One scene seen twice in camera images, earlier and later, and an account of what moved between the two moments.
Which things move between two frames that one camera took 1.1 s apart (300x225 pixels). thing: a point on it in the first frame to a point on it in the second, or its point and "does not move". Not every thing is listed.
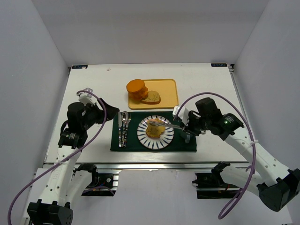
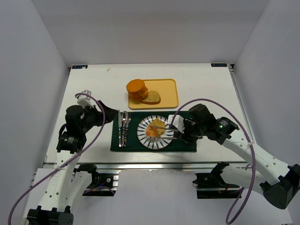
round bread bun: [156, 120] to [151, 132]
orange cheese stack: [137, 90] does not move
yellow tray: [167, 89] does not move
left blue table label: [79, 66] does not move
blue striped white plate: [154, 143] does not move
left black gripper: [100, 112] does not move
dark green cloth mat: [178, 143] does not move
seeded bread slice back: [154, 131] to [157, 122]
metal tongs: [154, 122] to [163, 137]
